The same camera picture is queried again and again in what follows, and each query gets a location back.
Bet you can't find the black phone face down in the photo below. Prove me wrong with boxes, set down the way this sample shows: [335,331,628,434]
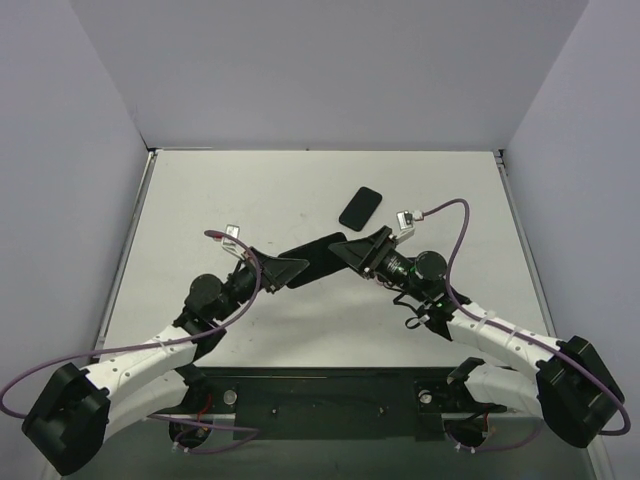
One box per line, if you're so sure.
[338,186,383,232]

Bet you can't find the purple cable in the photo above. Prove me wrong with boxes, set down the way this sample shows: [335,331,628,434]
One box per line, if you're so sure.
[0,229,261,454]
[414,198,631,454]

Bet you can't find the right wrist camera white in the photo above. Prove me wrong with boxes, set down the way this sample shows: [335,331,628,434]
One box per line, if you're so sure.
[393,210,424,243]

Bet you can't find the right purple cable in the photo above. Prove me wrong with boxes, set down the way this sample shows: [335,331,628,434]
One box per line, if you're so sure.
[414,198,631,454]

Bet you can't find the aluminium frame rail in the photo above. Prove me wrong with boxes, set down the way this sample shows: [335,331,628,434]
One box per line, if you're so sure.
[493,149,556,336]

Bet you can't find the black phone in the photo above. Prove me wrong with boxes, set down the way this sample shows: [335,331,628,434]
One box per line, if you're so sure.
[279,232,348,289]

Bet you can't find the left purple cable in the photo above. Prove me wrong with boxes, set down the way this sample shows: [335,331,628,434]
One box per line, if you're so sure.
[0,229,261,454]

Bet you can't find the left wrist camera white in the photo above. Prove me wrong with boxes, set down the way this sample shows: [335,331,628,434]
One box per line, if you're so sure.
[204,224,240,254]

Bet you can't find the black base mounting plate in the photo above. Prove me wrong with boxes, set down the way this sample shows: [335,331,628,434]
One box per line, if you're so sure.
[173,367,506,441]

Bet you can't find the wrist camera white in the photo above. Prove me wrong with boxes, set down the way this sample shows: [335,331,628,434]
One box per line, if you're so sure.
[393,210,424,243]
[204,224,240,254]

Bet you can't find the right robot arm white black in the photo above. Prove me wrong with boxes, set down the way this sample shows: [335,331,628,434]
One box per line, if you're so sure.
[329,227,624,448]

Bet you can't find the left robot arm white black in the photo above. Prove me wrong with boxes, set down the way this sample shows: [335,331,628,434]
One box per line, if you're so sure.
[22,249,309,476]

